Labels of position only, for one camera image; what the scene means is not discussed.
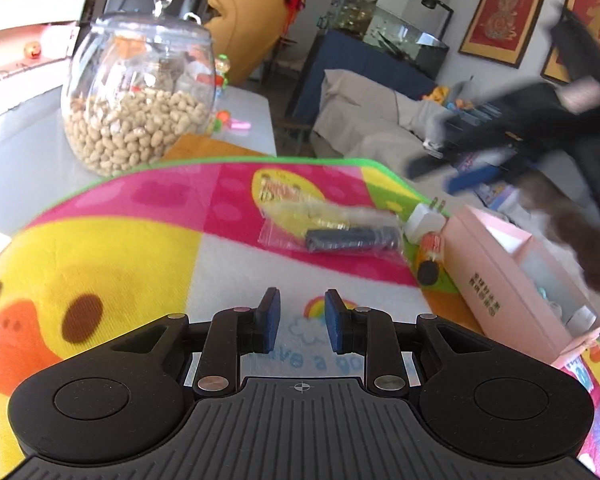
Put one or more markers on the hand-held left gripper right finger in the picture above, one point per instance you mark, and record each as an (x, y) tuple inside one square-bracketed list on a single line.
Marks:
[(335, 321)]

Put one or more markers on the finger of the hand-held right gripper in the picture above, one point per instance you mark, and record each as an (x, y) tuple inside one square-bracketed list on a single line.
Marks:
[(472, 179), (430, 165)]

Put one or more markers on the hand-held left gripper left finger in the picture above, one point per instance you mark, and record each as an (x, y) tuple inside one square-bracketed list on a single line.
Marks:
[(270, 317)]

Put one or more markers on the clear bag with black part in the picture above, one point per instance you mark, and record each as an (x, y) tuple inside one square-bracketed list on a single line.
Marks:
[(345, 240)]

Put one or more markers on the pink cardboard box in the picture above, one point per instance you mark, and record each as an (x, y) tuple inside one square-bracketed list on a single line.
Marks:
[(495, 285)]

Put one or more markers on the printed picture box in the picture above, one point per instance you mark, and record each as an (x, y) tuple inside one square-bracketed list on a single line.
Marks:
[(500, 196)]

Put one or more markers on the white charger plug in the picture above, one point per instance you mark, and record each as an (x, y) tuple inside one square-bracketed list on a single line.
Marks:
[(422, 220)]

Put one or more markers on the yellow plush toy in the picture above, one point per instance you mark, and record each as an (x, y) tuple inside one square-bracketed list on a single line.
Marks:
[(437, 93)]

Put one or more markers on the grey sofa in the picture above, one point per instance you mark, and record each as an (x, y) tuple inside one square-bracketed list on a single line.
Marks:
[(360, 125)]

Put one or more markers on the orange bottle with black cap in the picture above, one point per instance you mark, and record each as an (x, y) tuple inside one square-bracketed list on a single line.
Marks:
[(429, 260)]

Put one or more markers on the blue cabinet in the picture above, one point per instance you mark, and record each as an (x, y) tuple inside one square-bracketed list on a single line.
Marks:
[(350, 70)]

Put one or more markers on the yellow snack packet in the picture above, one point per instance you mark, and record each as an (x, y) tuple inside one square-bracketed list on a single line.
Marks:
[(280, 189)]

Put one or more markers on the glass fish tank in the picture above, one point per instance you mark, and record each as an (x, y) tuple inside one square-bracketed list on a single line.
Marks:
[(390, 35)]

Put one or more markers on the colourful cartoon play mat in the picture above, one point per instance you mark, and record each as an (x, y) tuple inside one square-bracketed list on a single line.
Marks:
[(130, 240)]

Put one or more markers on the pink orange plastic toy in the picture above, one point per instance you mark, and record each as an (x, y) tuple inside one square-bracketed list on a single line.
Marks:
[(230, 122)]

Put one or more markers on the green toy candy dispenser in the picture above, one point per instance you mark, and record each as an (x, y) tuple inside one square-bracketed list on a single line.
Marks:
[(222, 75)]

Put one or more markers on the yellow armchair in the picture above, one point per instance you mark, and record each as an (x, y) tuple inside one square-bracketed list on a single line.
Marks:
[(245, 25)]

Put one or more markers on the glass jar of peanuts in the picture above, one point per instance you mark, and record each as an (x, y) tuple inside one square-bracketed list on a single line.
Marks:
[(130, 120)]

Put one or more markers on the white tv cabinet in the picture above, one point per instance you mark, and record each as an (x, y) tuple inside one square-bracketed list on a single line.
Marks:
[(15, 75)]

